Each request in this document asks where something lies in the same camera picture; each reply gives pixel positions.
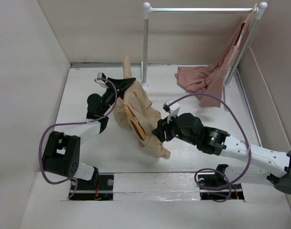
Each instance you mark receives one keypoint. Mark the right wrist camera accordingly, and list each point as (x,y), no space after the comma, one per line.
(172,108)

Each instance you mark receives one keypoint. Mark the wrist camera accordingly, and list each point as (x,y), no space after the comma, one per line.
(172,108)
(100,80)

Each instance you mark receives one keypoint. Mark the white clothes rack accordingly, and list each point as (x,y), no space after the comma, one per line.
(148,10)

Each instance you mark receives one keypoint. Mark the pink t shirt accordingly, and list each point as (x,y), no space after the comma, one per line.
(210,79)

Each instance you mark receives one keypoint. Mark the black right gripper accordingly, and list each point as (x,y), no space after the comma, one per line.
(163,125)

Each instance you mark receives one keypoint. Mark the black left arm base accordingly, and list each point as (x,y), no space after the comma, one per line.
(100,190)

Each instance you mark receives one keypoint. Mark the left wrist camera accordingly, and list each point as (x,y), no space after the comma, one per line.
(100,80)

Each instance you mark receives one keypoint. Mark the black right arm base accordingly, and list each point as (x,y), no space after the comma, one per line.
(213,185)

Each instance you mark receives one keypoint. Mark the wooden hanger with pink shirt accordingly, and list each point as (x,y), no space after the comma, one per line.
(246,23)

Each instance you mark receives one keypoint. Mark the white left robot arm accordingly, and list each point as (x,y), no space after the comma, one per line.
(61,153)

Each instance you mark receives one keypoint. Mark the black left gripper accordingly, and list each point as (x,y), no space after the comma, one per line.
(122,86)

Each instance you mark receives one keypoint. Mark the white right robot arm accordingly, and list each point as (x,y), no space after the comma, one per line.
(263,166)

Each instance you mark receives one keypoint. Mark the beige t shirt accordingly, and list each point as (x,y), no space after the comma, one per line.
(139,103)

